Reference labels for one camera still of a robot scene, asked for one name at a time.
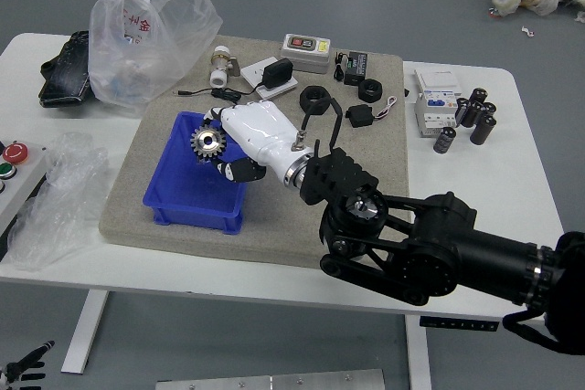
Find brass valve white fittings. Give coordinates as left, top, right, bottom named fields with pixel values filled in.
left=207, top=44, right=240, bottom=90

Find black plastic case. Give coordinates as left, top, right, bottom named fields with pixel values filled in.
left=37, top=29, right=96, bottom=110

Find blue plastic box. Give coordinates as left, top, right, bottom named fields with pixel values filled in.
left=142, top=111, right=249, bottom=234

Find white table leg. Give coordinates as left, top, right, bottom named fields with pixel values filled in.
left=60, top=290, right=112, bottom=374
left=403, top=314, right=433, bottom=390

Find black module green label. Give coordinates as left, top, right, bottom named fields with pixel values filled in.
left=343, top=49, right=371, bottom=88

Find grey switch box yellow label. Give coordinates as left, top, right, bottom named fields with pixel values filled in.
left=279, top=33, right=333, bottom=75

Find white plastic bag red print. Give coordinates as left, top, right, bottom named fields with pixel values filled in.
left=87, top=0, right=225, bottom=119

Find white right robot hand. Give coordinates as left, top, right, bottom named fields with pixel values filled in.
left=196, top=100, right=316, bottom=184

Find small black nut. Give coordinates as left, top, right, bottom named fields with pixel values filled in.
left=356, top=78, right=384, bottom=104

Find black table control panel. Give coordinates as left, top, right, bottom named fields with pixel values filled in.
left=419, top=315, right=501, bottom=333

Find white socket plate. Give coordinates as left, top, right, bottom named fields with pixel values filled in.
left=240, top=57, right=300, bottom=100

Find large black nut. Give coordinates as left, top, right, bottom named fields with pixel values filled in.
left=299, top=85, right=331, bottom=116

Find clear plastic bag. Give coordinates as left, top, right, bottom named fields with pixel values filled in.
left=5, top=131, right=112, bottom=271

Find white circuit breaker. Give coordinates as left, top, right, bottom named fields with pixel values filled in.
left=412, top=68, right=463, bottom=140

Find black box red-white wires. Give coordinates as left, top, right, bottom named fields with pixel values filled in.
left=346, top=95, right=399, bottom=129

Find large steel gear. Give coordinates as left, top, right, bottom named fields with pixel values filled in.
left=189, top=124, right=229, bottom=161

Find black power adapter with cord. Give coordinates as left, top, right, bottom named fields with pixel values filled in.
left=175, top=58, right=295, bottom=103

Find grey-brown mat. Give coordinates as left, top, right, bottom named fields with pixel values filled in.
left=98, top=35, right=410, bottom=271

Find grey push-button control box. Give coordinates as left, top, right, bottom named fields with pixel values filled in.
left=0, top=138, right=49, bottom=237

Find black-white left robot hand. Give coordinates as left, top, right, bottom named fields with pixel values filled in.
left=0, top=340, right=57, bottom=386

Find metal plate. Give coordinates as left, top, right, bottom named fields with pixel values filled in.
left=154, top=368, right=387, bottom=390

